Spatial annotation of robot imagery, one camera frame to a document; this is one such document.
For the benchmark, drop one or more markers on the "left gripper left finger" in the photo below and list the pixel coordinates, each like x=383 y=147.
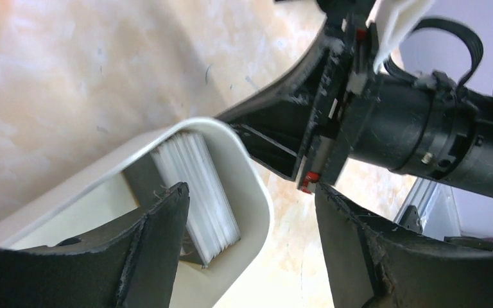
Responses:
x=129 y=262

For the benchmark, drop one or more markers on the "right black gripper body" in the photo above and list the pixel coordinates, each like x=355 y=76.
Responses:
x=428 y=126

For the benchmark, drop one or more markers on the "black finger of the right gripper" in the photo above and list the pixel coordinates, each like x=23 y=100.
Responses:
x=272 y=123

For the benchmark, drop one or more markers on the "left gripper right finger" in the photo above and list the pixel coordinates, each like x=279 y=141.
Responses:
x=374 y=262

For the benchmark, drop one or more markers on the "white oblong plastic tray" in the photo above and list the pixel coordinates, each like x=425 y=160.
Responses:
x=127 y=179

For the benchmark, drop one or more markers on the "stack of white cards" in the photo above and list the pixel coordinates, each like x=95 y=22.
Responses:
x=211 y=225

